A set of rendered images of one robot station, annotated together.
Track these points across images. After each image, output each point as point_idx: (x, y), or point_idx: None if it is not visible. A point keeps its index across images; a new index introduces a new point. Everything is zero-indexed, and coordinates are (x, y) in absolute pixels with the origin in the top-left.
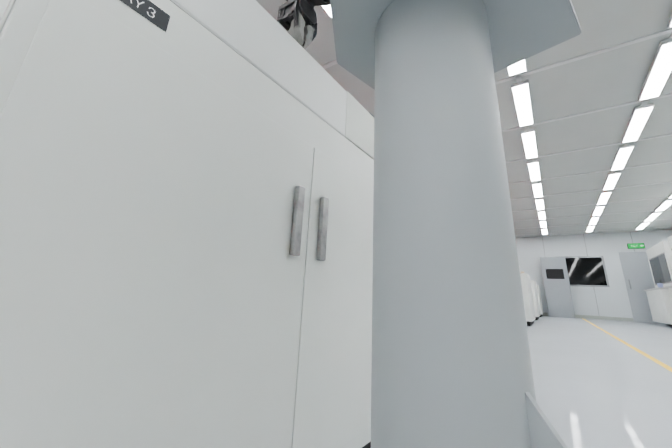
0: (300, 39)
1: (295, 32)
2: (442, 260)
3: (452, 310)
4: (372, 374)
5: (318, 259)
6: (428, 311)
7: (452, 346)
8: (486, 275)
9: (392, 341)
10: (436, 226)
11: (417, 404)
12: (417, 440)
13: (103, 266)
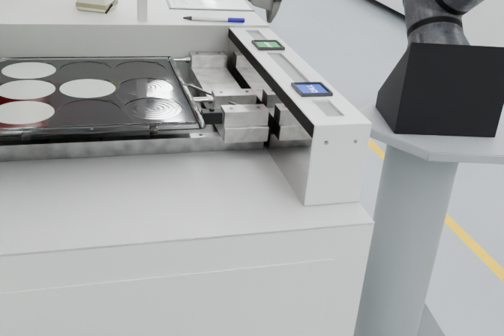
0: (275, 14)
1: (274, 8)
2: (423, 279)
3: (421, 293)
4: (376, 314)
5: None
6: (415, 296)
7: (418, 303)
8: (430, 276)
9: (397, 307)
10: (424, 268)
11: (404, 322)
12: (402, 331)
13: None
